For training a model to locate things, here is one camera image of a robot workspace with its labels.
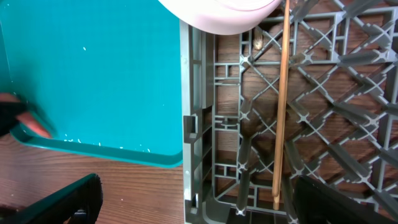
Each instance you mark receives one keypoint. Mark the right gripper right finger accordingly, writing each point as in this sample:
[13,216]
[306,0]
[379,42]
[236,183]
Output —
[315,202]

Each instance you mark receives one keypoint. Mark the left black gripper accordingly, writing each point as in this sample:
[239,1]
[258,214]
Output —
[12,113]

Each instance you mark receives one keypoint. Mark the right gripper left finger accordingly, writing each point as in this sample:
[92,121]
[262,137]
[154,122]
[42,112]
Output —
[79,202]

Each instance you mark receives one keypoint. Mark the orange carrot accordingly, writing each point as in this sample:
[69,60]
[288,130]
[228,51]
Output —
[33,124]

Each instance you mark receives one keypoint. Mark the wooden chopstick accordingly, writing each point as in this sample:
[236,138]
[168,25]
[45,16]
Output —
[276,202]
[279,138]

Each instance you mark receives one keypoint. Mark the grey dishwasher rack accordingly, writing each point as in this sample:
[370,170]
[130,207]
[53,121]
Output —
[341,113]

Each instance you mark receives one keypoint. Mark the teal serving tray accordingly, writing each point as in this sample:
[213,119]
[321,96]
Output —
[103,77]

